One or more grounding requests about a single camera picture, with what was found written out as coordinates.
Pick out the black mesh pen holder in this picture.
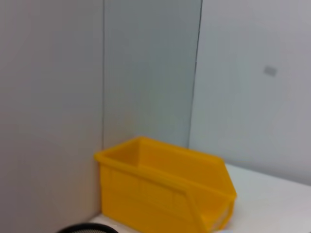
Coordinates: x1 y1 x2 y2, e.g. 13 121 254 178
56 222 118 233

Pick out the yellow plastic storage bin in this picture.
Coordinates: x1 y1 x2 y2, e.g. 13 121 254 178
94 135 238 233

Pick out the small grey wall sticker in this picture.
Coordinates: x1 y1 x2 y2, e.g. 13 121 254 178
263 65 278 78

